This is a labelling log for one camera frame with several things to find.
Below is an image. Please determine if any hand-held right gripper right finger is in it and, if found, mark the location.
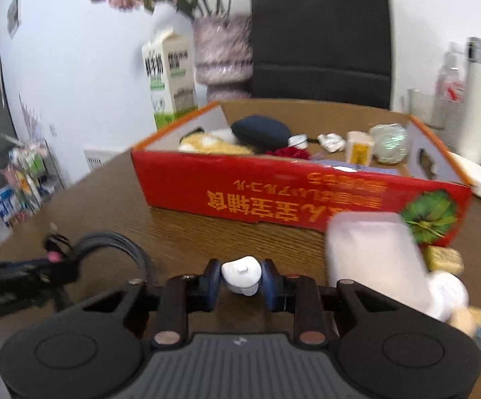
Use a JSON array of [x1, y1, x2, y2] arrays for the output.
[[260, 258, 396, 349]]

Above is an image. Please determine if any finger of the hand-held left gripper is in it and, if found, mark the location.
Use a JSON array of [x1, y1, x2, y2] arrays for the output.
[[12, 273, 80, 298], [0, 254, 79, 276]]

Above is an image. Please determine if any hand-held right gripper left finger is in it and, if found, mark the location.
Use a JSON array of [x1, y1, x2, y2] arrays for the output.
[[71, 258, 223, 349]]

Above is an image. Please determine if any black braided cable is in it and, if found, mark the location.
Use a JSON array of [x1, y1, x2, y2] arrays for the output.
[[43, 223, 155, 312]]

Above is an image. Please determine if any red cardboard box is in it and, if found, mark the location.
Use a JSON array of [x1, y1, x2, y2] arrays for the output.
[[131, 100, 474, 247]]

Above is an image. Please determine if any red rose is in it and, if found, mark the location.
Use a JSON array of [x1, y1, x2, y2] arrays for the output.
[[273, 145, 312, 161]]

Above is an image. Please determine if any yellow plush toy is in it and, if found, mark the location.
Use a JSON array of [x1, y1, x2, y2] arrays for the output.
[[178, 130, 254, 155]]

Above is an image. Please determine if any navy zip case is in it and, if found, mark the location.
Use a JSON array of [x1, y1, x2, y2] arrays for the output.
[[230, 115, 293, 151]]

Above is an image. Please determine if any white paper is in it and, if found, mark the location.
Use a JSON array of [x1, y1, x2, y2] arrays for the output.
[[317, 132, 347, 153]]

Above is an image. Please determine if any small yellow white box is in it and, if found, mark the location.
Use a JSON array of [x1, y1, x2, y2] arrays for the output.
[[344, 130, 376, 164]]

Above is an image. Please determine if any iridescent plastic bag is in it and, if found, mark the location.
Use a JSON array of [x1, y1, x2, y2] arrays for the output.
[[369, 123, 410, 164]]

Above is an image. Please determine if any wooden desktop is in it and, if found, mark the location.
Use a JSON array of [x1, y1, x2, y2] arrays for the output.
[[0, 99, 481, 399]]

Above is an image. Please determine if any storage rack with supplies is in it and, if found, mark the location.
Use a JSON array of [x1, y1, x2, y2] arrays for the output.
[[0, 128, 65, 228]]

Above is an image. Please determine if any translucent white plastic container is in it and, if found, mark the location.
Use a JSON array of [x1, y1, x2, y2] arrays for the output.
[[324, 211, 433, 310]]

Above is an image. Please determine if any white milk carton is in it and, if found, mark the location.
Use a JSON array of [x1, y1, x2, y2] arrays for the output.
[[141, 28, 198, 132]]

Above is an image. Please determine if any pink purple vase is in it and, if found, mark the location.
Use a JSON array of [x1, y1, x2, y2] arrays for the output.
[[192, 14, 254, 101]]

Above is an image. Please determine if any clear glass cup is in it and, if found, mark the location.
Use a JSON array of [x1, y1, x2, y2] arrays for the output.
[[406, 87, 466, 151]]

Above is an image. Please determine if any black paper bag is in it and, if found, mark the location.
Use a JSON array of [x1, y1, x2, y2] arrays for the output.
[[250, 0, 393, 111]]

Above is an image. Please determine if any clear water bottle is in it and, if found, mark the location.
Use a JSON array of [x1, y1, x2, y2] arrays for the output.
[[435, 43, 470, 126]]

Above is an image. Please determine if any white thermos bottle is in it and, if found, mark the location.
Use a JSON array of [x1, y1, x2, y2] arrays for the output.
[[455, 37, 481, 168]]

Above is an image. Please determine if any white wall panel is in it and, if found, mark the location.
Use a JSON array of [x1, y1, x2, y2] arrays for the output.
[[83, 147, 121, 174]]

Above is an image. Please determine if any wall picture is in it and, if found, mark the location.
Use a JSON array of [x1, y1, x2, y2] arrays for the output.
[[6, 0, 22, 41]]

